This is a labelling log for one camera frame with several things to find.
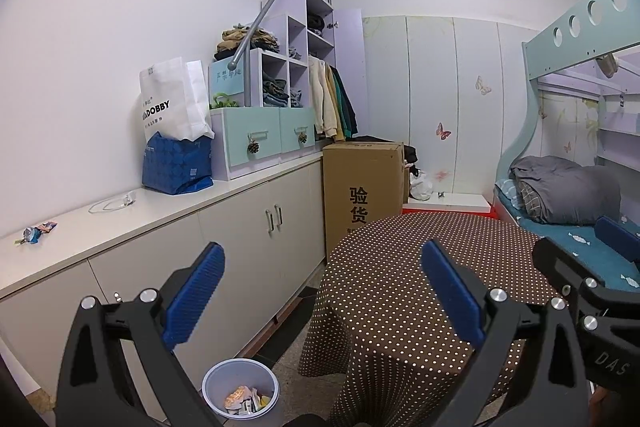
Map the black hanging jacket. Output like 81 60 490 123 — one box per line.
335 67 360 135

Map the blue patterned bag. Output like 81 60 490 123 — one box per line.
142 132 215 196

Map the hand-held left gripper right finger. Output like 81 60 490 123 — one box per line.
419 239 597 427

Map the olive clothes pile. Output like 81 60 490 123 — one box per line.
214 23 280 62

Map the lavender stair shelf unit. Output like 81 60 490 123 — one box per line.
209 0 365 182

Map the teal bunk bed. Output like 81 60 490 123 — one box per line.
492 0 640 293

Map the wide teal drawer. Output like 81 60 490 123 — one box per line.
222 109 281 168

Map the clear plastic packaging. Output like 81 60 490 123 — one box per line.
89 191 138 212

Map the low white cabinet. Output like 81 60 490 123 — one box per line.
0 152 328 408

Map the brown polka dot tablecloth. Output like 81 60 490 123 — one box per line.
298 213 561 427

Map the narrow teal drawer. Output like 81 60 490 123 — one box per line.
279 108 316 154

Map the folded dark clothes stack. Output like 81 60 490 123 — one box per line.
261 79 291 108

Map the cream hanging jacket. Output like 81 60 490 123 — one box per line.
307 57 337 140

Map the translucent plastic waste bin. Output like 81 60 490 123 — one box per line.
201 358 281 427

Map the teal candy print sheet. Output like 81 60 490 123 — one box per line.
495 179 640 290

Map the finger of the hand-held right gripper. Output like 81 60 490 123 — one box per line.
594 215 640 266
531 237 607 309

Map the white shopping bag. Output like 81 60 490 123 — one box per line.
139 57 215 142

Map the blue silver candy wrapper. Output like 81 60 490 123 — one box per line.
14 227 43 246

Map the white step board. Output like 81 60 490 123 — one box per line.
404 193 493 214

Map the tall cardboard box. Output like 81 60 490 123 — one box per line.
322 142 406 260

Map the yellow hanging shirt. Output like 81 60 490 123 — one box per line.
325 64 346 142

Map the white plastic bag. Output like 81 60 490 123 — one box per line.
409 169 433 201

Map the teal sign board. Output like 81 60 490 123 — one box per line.
209 59 247 108

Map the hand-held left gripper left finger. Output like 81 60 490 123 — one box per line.
54 241 226 427

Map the red storage box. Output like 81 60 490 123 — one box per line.
402 204 501 220

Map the green hanging jacket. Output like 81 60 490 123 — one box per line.
332 67 353 138

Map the white wardrobe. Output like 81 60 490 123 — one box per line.
361 16 533 208

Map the grey metal handrail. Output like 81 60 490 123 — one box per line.
227 0 334 71

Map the grey duvet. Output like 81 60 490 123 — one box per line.
509 155 622 226

